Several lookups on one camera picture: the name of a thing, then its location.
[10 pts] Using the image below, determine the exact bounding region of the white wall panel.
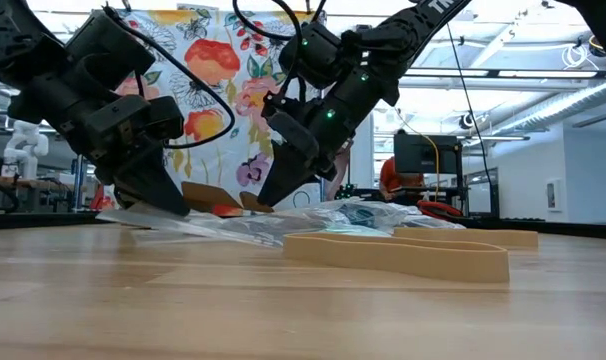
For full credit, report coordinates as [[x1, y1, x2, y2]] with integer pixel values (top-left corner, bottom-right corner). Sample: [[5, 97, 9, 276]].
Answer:
[[545, 179, 560, 212]]

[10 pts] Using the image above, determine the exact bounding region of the white ceiling cable coil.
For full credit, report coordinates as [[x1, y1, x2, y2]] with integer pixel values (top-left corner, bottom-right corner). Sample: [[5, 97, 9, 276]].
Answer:
[[561, 43, 590, 70]]

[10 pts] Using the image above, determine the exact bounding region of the background workbench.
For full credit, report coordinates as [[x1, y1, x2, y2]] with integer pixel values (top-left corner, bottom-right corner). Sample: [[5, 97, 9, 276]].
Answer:
[[0, 173, 77, 214]]

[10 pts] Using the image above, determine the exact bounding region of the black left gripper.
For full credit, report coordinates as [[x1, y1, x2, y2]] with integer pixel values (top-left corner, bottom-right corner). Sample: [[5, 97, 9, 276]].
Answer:
[[52, 96, 192, 218]]

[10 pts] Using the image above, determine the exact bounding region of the black table frame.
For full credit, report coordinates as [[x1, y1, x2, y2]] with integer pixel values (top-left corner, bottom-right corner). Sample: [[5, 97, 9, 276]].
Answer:
[[0, 211, 606, 239]]

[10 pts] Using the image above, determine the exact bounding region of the open cardboard box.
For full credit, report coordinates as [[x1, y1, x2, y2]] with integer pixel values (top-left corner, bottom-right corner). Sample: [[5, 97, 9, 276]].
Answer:
[[180, 180, 274, 216]]

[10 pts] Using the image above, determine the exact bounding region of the thin black hanging cable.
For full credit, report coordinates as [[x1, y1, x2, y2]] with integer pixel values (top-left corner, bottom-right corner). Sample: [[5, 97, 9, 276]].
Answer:
[[445, 22, 501, 217]]

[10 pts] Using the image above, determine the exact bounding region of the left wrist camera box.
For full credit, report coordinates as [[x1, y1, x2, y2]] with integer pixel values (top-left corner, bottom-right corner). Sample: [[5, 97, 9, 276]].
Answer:
[[84, 93, 185, 150]]

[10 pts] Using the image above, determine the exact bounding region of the yellow hanging cable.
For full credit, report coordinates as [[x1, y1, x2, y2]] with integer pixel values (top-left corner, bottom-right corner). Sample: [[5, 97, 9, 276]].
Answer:
[[392, 107, 442, 202]]

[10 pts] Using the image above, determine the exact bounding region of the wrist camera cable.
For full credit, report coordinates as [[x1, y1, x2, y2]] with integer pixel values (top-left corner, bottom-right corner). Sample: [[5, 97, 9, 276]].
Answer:
[[231, 0, 329, 104], [102, 4, 237, 150]]

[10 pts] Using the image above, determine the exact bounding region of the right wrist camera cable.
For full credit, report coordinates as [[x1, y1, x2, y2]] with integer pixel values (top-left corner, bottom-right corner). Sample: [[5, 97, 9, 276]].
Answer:
[[231, 0, 329, 104]]

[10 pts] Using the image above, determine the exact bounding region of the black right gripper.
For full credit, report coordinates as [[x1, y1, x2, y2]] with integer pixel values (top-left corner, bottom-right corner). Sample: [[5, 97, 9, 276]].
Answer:
[[256, 98, 358, 209]]

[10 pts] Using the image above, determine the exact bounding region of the large tan rubber band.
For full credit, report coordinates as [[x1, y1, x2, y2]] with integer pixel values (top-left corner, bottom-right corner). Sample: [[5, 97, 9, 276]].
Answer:
[[282, 231, 511, 285]]

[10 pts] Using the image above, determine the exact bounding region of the dark background equipment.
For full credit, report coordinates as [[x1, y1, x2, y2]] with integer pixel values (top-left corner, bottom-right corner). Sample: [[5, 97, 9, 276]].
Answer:
[[335, 183, 360, 201]]

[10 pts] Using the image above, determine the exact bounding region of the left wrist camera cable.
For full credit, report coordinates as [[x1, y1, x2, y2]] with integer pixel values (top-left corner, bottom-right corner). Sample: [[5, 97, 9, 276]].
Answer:
[[102, 4, 237, 150]]

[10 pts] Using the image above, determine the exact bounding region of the black monitor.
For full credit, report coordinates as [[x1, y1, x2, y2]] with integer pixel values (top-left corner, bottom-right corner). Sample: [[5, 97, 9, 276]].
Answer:
[[392, 132, 461, 176]]

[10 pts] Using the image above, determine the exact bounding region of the person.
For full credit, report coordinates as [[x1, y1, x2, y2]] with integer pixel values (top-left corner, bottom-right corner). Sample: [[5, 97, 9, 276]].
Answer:
[[379, 128, 427, 202]]

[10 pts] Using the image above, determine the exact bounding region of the black red work glove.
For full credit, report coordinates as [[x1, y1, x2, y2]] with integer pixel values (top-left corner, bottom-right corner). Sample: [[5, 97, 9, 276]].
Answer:
[[415, 199, 465, 221]]

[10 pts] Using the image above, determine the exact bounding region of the ceiling cable reel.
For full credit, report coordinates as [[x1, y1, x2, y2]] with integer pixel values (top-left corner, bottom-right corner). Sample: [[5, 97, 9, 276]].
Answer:
[[587, 34, 606, 58]]

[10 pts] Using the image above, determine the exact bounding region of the white floral cloth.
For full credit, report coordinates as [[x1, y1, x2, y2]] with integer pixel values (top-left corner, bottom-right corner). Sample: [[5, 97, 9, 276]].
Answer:
[[104, 8, 334, 218]]

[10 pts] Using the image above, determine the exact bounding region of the wide dark blue rubber band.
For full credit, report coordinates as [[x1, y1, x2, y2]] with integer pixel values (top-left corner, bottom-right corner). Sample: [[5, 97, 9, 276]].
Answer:
[[340, 205, 379, 226]]

